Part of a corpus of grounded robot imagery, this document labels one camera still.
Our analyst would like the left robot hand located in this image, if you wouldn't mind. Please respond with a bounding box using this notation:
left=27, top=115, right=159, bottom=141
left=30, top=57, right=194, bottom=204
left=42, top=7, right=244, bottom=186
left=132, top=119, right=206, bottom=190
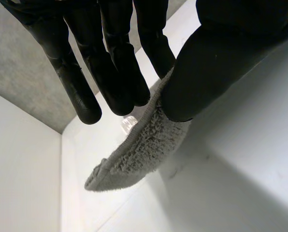
left=0, top=0, right=288, bottom=125

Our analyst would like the grey towel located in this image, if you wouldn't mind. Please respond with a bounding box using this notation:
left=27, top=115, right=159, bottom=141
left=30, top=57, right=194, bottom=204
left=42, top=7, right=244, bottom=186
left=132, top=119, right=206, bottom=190
left=84, top=67, right=192, bottom=193

